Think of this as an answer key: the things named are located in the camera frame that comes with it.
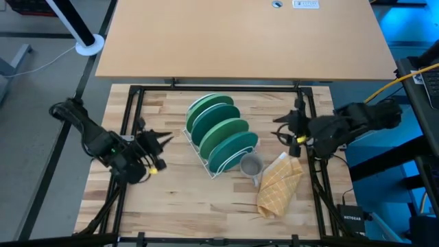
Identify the white fan cable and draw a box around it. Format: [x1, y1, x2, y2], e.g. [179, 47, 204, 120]
[5, 45, 78, 78]

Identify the yellow checked cloth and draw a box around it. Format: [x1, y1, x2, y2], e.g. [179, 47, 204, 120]
[256, 152, 305, 220]

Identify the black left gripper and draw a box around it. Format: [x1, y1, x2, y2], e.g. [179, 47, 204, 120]
[137, 117, 175, 171]

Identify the white wire dish rack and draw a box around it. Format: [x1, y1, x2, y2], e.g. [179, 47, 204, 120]
[181, 92, 259, 180]

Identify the black laptop keyboard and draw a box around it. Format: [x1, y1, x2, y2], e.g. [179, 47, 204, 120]
[420, 67, 439, 110]

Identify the grey mug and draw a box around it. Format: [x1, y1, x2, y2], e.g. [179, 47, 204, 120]
[239, 152, 265, 188]

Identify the light green plate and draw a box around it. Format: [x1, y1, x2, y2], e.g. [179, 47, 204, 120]
[185, 93, 235, 133]
[198, 117, 250, 161]

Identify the black Netgear network switch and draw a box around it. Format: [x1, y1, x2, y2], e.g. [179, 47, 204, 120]
[337, 204, 366, 236]

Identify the white tower fan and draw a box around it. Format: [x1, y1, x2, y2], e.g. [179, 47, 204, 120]
[45, 0, 106, 57]

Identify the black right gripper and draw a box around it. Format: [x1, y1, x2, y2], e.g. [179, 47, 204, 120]
[270, 98, 311, 158]

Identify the yellow cable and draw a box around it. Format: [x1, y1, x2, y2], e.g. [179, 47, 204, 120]
[363, 62, 439, 104]

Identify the black slanted table strut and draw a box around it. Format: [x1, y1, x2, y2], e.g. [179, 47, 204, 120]
[348, 135, 426, 183]

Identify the dark red crate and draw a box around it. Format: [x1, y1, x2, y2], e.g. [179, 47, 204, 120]
[5, 0, 58, 17]

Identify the large beige desk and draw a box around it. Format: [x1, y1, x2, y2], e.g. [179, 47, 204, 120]
[95, 0, 398, 82]

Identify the grey furniture leg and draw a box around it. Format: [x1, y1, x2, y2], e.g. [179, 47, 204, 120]
[0, 43, 34, 104]

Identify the black metal frame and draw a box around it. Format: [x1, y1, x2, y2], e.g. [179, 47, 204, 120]
[73, 84, 364, 247]

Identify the white power strip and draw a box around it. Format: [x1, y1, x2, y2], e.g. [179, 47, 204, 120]
[292, 0, 320, 10]

